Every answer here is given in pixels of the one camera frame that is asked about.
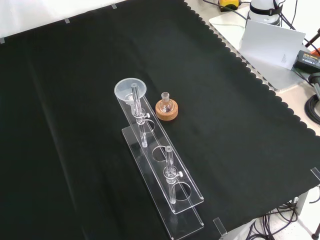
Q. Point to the clear cloth clip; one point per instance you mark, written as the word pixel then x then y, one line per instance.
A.
pixel 220 226
pixel 315 173

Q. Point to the small glass round-bottom flask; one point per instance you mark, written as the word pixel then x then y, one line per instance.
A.
pixel 166 107

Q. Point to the black power adapter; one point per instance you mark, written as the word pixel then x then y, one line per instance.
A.
pixel 308 61

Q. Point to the clear plastic funnel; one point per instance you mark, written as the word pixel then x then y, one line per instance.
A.
pixel 121 88

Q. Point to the pale board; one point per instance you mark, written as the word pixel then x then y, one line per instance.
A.
pixel 270 42

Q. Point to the clear acrylic funnel stand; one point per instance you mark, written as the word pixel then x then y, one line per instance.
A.
pixel 160 175

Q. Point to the grey tape strip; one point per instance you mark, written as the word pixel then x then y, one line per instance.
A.
pixel 67 20
pixel 2 41
pixel 113 6

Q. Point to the yellow stop button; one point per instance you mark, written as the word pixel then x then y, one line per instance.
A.
pixel 226 3

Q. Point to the black bench cloth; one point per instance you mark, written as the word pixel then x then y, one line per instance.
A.
pixel 75 125

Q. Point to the grey metal base plate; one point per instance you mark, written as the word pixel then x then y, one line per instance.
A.
pixel 277 77

